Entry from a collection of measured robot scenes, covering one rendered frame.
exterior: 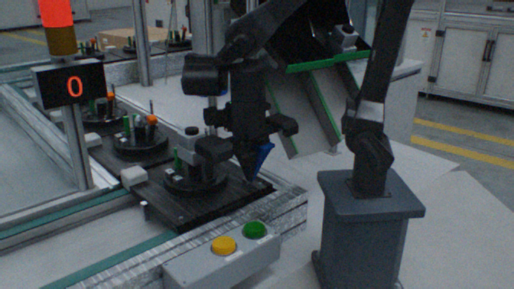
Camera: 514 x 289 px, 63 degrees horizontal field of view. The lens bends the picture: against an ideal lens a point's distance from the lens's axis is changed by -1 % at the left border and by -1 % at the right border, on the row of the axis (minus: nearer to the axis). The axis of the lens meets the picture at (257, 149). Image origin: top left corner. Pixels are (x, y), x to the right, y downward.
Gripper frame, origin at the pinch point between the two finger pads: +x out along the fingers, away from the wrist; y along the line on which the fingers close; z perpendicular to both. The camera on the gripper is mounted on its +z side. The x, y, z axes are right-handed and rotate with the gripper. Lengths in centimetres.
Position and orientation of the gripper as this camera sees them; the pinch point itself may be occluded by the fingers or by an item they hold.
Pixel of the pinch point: (249, 163)
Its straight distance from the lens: 73.6
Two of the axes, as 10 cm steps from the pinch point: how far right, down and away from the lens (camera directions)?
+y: -7.6, 2.9, -5.9
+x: 0.1, 9.1, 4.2
